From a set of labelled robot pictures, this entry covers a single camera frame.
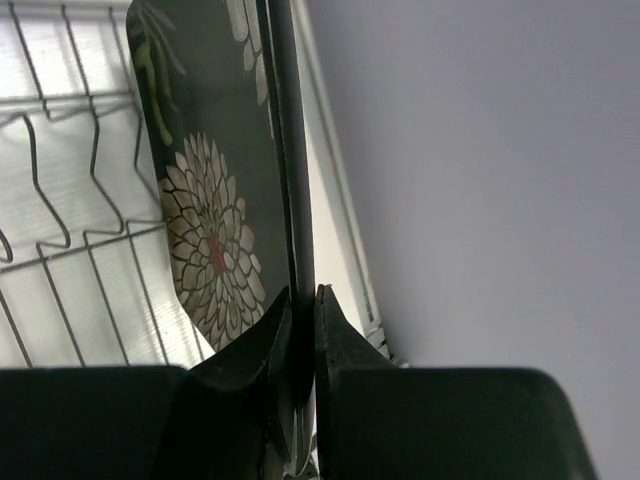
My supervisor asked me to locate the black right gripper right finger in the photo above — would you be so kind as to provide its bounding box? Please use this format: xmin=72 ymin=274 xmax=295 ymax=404
xmin=314 ymin=285 xmax=398 ymax=479

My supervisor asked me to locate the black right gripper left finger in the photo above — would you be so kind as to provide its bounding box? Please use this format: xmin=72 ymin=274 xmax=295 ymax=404
xmin=192 ymin=287 xmax=293 ymax=479

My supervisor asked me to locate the dark plate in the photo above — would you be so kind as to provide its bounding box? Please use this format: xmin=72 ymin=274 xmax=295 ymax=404
xmin=126 ymin=1 xmax=315 ymax=479

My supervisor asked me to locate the wire dish rack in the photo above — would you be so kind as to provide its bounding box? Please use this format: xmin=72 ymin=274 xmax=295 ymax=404
xmin=1 ymin=1 xmax=212 ymax=368

